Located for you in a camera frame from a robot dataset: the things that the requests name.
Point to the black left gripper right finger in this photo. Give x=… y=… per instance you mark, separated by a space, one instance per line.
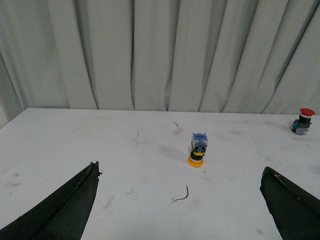
x=296 y=212

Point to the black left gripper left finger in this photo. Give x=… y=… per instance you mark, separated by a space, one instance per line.
x=63 y=215

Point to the yellow push button switch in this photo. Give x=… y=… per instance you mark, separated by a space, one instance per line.
x=199 y=144

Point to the white curtain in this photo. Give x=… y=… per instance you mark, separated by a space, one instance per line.
x=220 y=56

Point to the red push button switch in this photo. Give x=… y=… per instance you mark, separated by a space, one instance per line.
x=301 y=125

